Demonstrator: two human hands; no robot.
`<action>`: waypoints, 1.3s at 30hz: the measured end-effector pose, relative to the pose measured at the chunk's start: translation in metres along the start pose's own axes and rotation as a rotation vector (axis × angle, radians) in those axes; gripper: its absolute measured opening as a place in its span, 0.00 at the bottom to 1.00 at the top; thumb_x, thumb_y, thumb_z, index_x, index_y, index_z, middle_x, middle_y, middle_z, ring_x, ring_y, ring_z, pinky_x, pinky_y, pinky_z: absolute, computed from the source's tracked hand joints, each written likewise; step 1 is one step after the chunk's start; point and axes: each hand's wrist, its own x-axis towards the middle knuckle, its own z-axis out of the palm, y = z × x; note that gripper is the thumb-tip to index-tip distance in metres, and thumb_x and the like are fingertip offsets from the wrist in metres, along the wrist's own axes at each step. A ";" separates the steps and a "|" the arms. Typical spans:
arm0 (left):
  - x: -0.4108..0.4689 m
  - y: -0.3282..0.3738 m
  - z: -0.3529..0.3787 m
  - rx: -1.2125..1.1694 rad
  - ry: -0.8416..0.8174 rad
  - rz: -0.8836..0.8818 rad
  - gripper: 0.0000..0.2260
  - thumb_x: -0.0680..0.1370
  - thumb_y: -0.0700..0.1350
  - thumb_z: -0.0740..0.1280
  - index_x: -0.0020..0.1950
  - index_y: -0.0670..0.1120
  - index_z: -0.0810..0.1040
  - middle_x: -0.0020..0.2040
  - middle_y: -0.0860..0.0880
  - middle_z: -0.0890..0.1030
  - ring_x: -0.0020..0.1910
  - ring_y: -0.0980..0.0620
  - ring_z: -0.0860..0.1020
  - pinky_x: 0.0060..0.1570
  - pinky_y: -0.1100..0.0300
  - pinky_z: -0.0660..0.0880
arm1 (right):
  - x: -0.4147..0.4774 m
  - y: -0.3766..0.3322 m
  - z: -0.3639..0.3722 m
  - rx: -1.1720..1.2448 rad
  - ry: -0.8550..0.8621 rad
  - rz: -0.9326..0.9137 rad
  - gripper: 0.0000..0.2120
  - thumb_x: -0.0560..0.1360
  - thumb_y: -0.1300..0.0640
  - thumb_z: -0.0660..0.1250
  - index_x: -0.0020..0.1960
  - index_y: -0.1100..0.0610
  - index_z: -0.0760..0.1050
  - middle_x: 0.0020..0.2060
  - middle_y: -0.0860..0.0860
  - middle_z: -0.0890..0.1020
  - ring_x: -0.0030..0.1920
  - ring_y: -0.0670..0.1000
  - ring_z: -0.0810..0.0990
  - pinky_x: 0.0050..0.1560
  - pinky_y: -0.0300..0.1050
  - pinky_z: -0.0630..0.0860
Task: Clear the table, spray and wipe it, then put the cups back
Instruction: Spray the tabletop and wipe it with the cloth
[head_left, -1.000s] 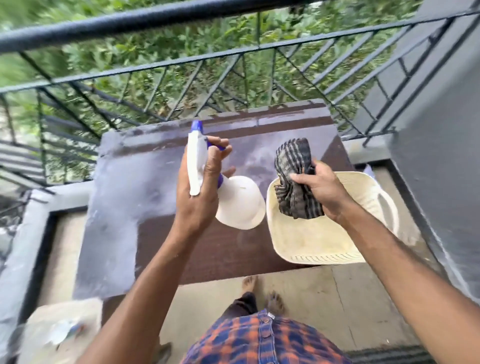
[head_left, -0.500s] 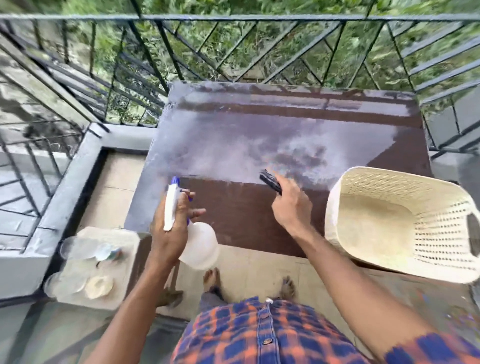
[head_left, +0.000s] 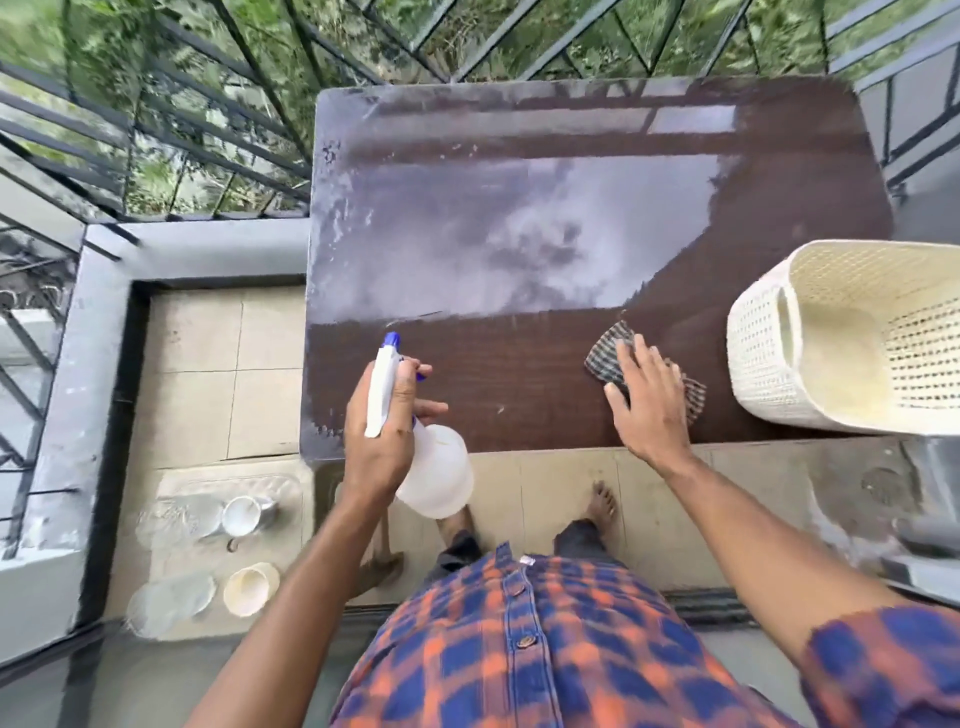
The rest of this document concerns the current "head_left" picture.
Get person's left foot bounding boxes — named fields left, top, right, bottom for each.
left=437, top=506, right=478, bottom=547

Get dark trousers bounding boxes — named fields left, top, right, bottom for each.
left=433, top=519, right=625, bottom=582

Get black metal railing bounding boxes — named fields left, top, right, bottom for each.
left=0, top=0, right=960, bottom=560

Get person's right hand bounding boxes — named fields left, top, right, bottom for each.
left=603, top=333, right=696, bottom=478

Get dark brown wooden table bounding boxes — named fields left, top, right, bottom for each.
left=300, top=75, right=897, bottom=462

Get person's left hand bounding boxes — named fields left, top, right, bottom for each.
left=342, top=358, right=450, bottom=513

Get person's foot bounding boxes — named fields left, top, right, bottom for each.
left=584, top=481, right=621, bottom=535
left=437, top=506, right=478, bottom=547

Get person's right foot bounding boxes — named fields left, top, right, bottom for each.
left=584, top=481, right=621, bottom=535

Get white spray bottle blue nozzle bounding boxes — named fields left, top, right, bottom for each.
left=364, top=332, right=475, bottom=520

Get checkered cleaning cloth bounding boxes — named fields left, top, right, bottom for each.
left=584, top=320, right=708, bottom=427

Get steel cup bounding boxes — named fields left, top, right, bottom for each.
left=221, top=495, right=279, bottom=554

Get person's right forearm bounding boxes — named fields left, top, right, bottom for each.
left=663, top=450, right=912, bottom=665

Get person's left forearm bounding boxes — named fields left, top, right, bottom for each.
left=183, top=480, right=402, bottom=728

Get cream bowl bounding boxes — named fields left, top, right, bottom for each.
left=222, top=562, right=282, bottom=619

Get green foliage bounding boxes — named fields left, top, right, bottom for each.
left=0, top=0, right=960, bottom=219

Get cream plastic woven basket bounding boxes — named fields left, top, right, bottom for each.
left=726, top=240, right=960, bottom=437

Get clear round plate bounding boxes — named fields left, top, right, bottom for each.
left=125, top=573, right=218, bottom=641
left=135, top=494, right=225, bottom=550

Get orange blue plaid shirt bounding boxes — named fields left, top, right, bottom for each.
left=330, top=543, right=960, bottom=728

